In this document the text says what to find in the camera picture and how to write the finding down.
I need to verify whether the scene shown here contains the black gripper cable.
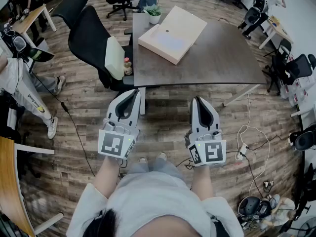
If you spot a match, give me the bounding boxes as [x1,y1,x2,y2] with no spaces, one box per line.
[175,156,196,170]

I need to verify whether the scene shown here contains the black mesh office chair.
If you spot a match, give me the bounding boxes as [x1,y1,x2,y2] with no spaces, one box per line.
[68,5,135,91]
[261,38,316,96]
[51,0,89,30]

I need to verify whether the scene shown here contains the white power strip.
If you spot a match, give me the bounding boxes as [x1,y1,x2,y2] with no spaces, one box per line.
[236,143,248,161]

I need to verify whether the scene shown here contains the yellow drink bottle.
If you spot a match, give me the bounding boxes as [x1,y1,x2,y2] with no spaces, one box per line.
[123,57,133,77]

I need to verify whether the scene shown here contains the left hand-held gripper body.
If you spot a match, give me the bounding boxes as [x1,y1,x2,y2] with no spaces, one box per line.
[98,117,140,160]

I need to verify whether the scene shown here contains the black floor cable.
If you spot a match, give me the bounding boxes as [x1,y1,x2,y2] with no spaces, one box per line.
[31,70,96,178]

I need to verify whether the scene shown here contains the black backpack device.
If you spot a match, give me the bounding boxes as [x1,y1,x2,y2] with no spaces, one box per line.
[238,195,272,220]
[288,124,316,152]

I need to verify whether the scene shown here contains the wooden desk with white legs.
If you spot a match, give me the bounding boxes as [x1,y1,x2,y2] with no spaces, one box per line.
[11,3,57,47]
[258,15,295,50]

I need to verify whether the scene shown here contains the black shoulder strap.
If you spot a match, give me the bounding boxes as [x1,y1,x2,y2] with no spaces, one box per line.
[208,215,232,237]

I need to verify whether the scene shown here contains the white table leg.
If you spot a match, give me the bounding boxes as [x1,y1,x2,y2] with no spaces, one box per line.
[223,84,260,107]

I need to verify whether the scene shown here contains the person's left forearm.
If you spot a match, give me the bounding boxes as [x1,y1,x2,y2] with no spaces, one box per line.
[92,156,124,199]

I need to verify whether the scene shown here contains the person's white shirt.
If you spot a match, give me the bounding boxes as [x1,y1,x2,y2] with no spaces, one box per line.
[66,170,245,237]

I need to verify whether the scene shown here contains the black floor fan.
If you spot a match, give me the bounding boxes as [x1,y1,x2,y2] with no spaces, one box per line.
[288,216,316,237]

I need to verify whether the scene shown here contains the white A4 paper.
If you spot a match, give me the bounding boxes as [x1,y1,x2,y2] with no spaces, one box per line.
[150,31,189,56]

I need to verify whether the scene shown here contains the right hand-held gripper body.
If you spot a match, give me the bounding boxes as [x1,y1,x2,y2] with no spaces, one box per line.
[184,129,227,168]

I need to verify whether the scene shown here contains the clear plastic storage bins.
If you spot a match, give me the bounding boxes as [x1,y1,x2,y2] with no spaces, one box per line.
[280,75,316,106]

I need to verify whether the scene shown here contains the orange wooden desk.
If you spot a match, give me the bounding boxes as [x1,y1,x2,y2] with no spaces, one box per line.
[0,136,65,237]

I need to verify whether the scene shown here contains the person's jeans legs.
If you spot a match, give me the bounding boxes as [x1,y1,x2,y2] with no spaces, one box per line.
[127,159,184,180]

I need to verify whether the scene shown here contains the person's right forearm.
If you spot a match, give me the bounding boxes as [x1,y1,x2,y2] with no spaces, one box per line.
[191,165,214,202]

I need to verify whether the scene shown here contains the pale cushion on chair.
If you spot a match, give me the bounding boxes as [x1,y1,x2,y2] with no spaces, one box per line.
[104,36,126,81]

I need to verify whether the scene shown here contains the green potted plant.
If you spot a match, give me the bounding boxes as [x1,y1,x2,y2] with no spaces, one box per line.
[143,4,162,25]

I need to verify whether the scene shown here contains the white floor cable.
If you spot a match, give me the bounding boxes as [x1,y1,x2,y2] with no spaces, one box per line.
[236,92,271,198]

